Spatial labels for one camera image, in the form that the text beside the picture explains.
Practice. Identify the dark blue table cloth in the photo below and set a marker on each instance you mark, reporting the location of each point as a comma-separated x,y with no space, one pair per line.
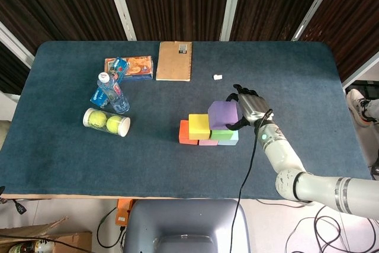
296,72

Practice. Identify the blue Oreo packet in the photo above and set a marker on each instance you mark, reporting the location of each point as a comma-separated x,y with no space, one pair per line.
97,97

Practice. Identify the blue orange cracker box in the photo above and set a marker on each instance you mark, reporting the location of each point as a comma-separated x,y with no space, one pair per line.
139,67

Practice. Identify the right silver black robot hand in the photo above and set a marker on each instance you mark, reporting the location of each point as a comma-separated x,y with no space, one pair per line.
254,106

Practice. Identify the grey blue robot torso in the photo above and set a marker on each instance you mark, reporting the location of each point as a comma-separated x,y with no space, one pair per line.
186,223

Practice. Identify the brown spiral notebook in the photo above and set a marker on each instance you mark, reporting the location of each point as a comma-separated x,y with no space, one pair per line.
173,62

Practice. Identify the green foam cube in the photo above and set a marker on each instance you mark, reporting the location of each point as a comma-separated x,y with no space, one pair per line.
220,135

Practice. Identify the small white paper scrap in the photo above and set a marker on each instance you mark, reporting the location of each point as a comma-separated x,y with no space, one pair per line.
218,77

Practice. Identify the white partition post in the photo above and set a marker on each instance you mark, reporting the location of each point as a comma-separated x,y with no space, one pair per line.
14,45
361,73
316,4
120,4
232,4

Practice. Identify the black plug adapter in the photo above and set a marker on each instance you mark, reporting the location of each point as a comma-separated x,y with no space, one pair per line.
20,208

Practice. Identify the purple foam cube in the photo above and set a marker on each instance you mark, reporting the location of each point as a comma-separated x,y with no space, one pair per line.
223,115

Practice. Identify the yellow tennis ball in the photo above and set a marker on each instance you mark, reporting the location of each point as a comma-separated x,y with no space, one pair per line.
97,119
114,124

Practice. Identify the brown cardboard box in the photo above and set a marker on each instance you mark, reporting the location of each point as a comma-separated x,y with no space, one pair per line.
71,242

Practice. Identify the orange foam cube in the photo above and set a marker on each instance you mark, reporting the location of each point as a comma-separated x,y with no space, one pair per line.
184,134

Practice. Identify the pink foam cube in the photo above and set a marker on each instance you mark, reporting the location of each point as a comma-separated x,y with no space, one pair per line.
208,142

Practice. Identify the small blue drink carton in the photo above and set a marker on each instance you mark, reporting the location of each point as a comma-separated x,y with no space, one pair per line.
120,66

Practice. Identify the yellow foam cube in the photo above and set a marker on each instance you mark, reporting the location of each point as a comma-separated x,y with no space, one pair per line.
199,125

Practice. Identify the clear plastic water bottle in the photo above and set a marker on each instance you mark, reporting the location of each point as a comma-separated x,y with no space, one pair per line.
117,94

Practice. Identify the light blue foam cube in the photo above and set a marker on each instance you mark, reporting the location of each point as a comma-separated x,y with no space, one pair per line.
232,140

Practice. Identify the white sneaker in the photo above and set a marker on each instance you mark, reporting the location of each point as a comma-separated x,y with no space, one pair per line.
359,105

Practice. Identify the orange power device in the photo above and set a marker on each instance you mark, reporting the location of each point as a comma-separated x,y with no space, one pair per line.
123,213

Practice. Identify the clear tennis ball tube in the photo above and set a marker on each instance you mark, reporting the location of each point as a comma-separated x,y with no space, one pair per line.
125,128

